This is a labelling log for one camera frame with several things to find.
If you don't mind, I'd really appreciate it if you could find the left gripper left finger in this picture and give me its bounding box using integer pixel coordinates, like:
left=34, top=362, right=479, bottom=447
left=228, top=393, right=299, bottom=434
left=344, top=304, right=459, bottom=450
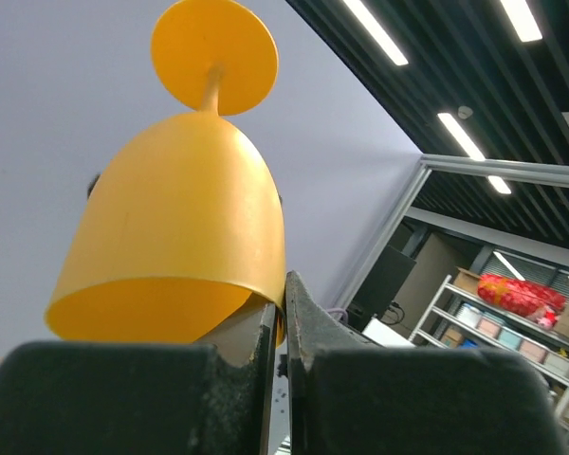
left=0, top=298, right=277, bottom=454

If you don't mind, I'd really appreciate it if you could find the red plush bag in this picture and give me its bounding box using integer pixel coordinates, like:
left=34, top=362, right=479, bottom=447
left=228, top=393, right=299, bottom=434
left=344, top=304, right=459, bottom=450
left=477, top=274, right=566, bottom=319

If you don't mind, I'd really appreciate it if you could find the metal storage shelf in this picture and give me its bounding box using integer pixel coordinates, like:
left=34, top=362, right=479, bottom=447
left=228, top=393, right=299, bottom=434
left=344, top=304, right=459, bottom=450
left=409, top=276, right=569, bottom=431

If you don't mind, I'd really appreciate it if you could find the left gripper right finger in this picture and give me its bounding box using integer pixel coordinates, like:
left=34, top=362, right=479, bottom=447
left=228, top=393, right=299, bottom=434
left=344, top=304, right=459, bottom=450
left=284, top=272, right=569, bottom=454

